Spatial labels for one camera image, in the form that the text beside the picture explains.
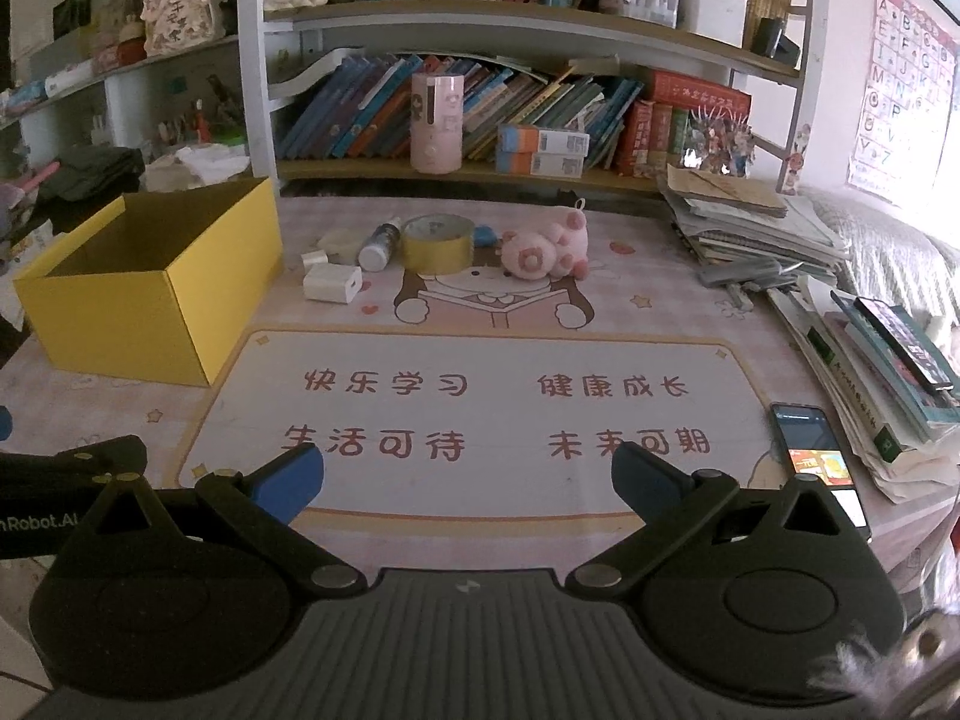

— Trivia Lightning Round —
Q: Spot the white cloth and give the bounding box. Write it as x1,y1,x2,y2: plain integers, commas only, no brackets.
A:
142,142,252,192

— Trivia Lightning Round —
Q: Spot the stack of workbooks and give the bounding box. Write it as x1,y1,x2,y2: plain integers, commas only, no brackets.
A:
765,281,960,503

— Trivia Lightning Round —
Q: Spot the grey stapler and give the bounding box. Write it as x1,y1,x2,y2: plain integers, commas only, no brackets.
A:
699,259,797,308

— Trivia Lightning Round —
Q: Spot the alphabet wall poster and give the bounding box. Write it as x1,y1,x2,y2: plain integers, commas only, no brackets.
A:
847,0,960,203

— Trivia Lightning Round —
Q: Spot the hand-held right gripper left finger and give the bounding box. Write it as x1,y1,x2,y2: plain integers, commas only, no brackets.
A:
71,442,368,592

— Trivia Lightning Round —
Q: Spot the acrylic character stand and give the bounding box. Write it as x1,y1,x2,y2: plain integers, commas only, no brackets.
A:
679,106,755,177

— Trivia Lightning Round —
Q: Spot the white pen box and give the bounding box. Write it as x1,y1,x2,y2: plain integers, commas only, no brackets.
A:
677,0,749,46

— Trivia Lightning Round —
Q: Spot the cream sponge block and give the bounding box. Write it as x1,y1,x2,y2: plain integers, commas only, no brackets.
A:
315,227,374,265

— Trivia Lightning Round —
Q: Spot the pink stick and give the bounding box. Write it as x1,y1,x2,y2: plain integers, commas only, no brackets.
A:
13,163,62,194

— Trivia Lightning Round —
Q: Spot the dark cloth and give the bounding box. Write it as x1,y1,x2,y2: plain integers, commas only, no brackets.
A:
37,144,147,203

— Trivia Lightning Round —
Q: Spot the red boxed book set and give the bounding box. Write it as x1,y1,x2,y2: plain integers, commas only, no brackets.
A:
613,69,753,177

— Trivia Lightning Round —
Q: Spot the yellow tape roll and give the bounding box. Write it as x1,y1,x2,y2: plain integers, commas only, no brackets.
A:
400,214,475,276

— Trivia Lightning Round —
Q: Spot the row of leaning books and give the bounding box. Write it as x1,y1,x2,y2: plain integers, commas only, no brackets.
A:
277,54,646,166

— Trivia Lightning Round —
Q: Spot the small black box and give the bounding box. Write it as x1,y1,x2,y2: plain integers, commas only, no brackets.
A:
754,15,802,65

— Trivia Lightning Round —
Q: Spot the fluffy grey trim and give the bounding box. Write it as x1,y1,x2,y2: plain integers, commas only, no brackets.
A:
806,600,960,720

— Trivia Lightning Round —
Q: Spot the white side shelf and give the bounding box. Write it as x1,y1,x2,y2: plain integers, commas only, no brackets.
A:
0,34,252,181

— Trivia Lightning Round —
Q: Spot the yellow cardboard box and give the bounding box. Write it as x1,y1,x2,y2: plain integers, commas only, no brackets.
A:
13,178,284,389

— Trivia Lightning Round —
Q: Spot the orange blue white carton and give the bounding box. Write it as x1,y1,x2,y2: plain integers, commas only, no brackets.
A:
495,150,586,176
496,124,591,156

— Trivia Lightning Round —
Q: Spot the pink cylinder container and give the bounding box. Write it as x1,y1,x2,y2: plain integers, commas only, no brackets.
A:
409,73,464,173

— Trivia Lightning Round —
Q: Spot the pink plush pig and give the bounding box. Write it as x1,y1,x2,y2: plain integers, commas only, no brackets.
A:
500,199,590,282

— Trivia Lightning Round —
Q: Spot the white spray bottle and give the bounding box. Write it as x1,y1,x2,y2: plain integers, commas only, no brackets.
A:
358,219,406,272

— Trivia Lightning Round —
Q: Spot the white bookshelf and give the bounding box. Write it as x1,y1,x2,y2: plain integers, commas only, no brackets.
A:
236,0,833,200

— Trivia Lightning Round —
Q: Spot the grey purple garment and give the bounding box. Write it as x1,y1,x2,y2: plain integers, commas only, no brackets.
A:
0,180,38,241

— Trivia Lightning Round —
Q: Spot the grey quilted blanket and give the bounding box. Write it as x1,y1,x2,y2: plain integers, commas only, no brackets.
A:
795,187,960,331

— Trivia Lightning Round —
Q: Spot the white charger adapter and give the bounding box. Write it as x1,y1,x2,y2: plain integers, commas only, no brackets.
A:
302,265,363,305

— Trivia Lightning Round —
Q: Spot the smartphone with lit screen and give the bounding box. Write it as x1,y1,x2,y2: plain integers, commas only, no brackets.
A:
770,403,873,541

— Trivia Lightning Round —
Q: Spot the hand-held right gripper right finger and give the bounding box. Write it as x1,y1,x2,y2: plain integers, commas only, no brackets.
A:
566,444,871,592

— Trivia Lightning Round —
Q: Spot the floral gift bag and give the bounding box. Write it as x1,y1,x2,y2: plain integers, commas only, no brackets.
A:
141,0,230,57

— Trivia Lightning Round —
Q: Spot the pink printed desk mat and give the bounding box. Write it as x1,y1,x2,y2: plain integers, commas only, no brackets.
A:
0,195,912,541

